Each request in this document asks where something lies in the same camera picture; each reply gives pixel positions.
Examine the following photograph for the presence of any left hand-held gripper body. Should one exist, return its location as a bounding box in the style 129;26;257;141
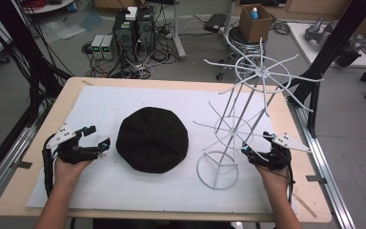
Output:
45;123;105;165

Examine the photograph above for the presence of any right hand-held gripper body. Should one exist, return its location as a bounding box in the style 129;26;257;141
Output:
246;132;313;172

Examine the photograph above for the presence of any black hat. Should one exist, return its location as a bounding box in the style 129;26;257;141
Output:
115;106;191;175

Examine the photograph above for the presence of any white wire hat rack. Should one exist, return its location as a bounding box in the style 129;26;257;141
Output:
193;35;325;191

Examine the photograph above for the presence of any person's left hand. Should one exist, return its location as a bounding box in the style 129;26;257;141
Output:
53;155;93;189

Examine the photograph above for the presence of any person's right hand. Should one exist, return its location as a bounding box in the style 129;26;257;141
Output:
254;164;291;193

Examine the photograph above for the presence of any white foam mat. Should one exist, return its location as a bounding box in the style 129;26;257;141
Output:
26;85;300;215

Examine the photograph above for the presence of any grey tape piece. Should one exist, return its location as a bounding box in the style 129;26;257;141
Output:
10;160;33;170
305;174;328;185

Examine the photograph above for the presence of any grey power supply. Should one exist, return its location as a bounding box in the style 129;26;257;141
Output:
91;34;105;60
101;34;116;61

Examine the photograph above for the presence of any white board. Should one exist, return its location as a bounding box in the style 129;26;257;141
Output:
287;22;366;69

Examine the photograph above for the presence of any black computer tower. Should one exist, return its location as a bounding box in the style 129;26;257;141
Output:
135;6;156;53
112;10;138;63

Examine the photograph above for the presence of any black round stool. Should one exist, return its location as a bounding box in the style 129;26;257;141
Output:
215;26;269;81

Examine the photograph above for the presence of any cardboard box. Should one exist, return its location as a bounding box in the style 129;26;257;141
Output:
238;3;275;44

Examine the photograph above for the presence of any grey robot part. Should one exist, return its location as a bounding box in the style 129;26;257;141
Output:
304;16;364;68

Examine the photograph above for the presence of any blue bottle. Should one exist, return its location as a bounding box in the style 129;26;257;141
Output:
249;7;261;21

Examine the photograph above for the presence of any flat black box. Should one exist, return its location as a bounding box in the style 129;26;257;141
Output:
203;13;228;33

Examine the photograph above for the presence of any white box device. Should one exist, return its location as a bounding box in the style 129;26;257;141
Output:
125;6;138;22

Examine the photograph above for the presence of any grey desk leg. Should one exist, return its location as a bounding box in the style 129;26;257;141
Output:
171;0;188;62

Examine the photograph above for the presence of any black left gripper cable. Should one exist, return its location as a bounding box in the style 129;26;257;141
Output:
42;135;57;198

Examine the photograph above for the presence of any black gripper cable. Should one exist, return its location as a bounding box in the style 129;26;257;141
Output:
275;167;295;205
42;135;57;198

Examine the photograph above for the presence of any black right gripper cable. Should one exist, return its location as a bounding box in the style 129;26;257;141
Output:
275;167;295;205

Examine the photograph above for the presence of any aluminium rail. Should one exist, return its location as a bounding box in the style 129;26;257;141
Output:
0;104;51;215
287;100;357;229

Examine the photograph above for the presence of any tangle of floor cables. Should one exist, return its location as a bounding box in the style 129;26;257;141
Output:
81;18;185;80

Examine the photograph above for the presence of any black frame with cables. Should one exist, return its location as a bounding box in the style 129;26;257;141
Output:
0;0;74;129

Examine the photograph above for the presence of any black metal frame post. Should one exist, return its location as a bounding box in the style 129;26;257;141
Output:
287;0;366;138

